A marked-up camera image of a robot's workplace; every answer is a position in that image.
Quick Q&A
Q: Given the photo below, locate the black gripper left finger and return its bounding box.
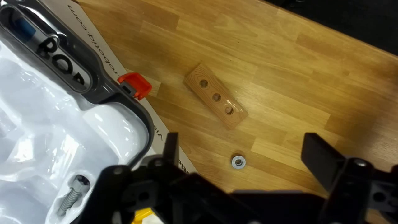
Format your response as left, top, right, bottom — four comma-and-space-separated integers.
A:
76, 130, 234, 224

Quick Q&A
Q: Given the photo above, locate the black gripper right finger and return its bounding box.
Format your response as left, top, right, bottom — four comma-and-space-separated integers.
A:
300, 130, 398, 224

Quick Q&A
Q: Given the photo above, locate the grey bolt in case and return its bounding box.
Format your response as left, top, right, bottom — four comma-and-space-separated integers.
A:
55, 173, 91, 217

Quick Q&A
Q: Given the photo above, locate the black case with white insert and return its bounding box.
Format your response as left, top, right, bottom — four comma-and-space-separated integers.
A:
0, 0, 153, 224

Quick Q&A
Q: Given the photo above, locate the wooden block with holes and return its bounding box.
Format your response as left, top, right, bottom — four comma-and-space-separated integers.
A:
183, 62, 249, 130

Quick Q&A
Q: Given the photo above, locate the small grey ring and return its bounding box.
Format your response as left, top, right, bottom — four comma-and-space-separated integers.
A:
230, 153, 249, 170

